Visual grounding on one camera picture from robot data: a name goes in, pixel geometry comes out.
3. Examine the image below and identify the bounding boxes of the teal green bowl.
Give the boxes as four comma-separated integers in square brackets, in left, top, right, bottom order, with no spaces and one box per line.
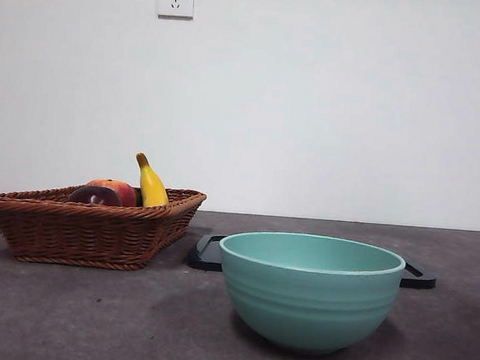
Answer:
[211,226,408,360]

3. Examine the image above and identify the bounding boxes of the dark red plum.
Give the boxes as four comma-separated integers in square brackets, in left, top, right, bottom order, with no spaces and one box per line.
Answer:
[67,184,124,208]

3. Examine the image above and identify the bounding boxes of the black tray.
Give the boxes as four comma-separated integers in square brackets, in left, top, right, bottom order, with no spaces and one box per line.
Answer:
[186,232,440,290]

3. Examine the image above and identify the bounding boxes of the yellow banana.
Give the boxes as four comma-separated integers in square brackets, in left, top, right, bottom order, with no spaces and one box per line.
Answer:
[132,151,173,209]

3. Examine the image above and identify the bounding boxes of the red yellow apple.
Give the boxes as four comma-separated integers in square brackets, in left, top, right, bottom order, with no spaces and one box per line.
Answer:
[85,177,140,207]

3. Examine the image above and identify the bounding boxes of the brown wicker basket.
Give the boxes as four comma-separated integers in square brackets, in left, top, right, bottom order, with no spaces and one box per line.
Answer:
[0,176,208,276]

